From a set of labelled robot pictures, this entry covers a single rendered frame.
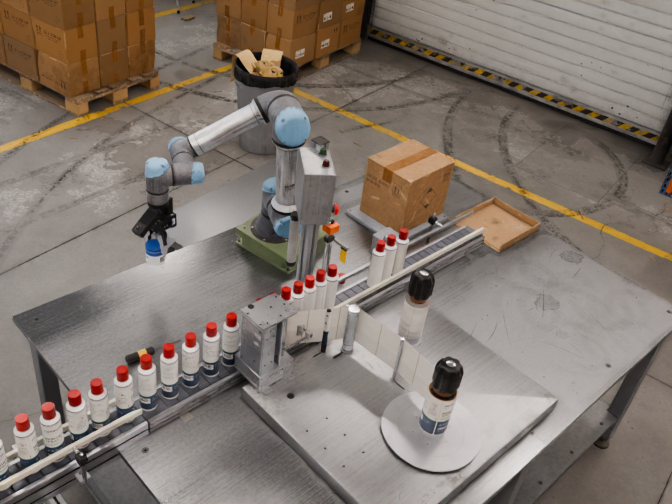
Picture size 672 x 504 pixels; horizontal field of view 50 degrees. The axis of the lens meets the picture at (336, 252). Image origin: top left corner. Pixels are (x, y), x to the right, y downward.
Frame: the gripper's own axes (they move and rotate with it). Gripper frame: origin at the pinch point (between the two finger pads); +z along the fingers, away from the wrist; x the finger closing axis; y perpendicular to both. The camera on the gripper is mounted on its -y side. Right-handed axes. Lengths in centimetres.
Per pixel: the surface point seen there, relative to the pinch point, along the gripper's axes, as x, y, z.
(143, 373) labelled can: -45, -45, -5
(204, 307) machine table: -21.2, 3.4, 16.8
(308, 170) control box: -50, 19, -48
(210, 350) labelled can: -50, -23, -1
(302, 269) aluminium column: -43, 30, 2
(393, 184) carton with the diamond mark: -41, 93, -7
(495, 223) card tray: -74, 134, 17
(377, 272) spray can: -63, 51, 4
